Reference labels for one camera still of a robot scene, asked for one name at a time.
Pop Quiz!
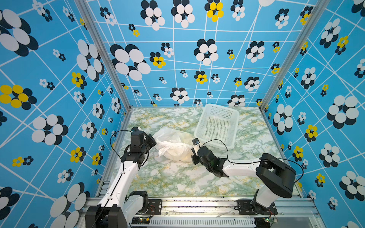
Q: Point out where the white plastic bag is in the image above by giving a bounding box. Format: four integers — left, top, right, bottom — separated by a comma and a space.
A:
153, 127, 194, 162

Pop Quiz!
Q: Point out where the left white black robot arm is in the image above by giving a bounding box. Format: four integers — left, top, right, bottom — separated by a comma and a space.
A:
85, 127, 156, 228

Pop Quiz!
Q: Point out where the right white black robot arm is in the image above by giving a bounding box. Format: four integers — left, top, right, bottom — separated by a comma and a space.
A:
192, 146, 296, 209

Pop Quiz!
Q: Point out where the white plastic basket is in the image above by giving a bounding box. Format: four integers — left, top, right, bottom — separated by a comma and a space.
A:
194, 104, 240, 149

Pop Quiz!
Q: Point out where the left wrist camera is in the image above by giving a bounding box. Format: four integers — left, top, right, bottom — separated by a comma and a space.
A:
131, 126, 140, 132

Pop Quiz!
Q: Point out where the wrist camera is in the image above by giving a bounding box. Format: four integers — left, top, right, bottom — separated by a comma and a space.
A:
192, 138, 200, 155
131, 126, 140, 132

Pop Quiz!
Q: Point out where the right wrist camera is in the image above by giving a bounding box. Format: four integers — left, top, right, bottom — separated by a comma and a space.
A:
192, 138, 200, 155

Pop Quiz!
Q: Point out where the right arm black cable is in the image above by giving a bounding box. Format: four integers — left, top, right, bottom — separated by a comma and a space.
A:
199, 139, 305, 184

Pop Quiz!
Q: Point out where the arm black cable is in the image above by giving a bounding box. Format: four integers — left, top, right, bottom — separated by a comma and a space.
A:
109, 129, 132, 172
199, 139, 305, 184

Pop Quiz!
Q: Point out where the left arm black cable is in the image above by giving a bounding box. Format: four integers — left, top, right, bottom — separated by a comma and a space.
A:
109, 129, 132, 172

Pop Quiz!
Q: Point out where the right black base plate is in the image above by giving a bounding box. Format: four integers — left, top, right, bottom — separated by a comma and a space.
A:
234, 199, 278, 216

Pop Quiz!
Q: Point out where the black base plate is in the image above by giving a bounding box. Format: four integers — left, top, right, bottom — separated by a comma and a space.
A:
234, 199, 278, 216
138, 199, 163, 215

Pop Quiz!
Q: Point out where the aluminium front rail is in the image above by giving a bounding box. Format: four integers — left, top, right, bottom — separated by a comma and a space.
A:
126, 197, 325, 228

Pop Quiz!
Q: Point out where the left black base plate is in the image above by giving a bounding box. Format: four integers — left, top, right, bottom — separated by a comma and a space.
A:
138, 199, 163, 215

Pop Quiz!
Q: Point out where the left aluminium corner post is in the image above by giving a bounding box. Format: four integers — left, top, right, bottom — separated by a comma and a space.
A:
73, 0, 132, 112

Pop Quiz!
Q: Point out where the aluminium corner post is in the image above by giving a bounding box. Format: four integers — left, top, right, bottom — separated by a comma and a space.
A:
260, 0, 331, 112
73, 0, 132, 112

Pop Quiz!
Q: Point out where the right aluminium corner post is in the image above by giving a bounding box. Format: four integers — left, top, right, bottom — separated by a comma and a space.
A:
260, 0, 331, 112

